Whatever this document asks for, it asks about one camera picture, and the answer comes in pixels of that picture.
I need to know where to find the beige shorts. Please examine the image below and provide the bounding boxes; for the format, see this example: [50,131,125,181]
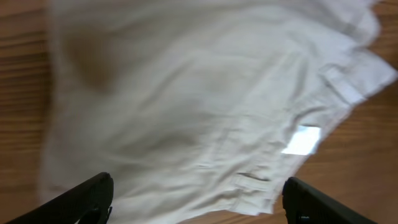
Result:
[39,0,397,223]

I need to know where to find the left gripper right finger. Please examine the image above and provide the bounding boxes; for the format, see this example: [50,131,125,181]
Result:
[282,177,377,224]

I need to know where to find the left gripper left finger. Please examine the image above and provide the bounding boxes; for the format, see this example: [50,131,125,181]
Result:
[6,172,114,224]

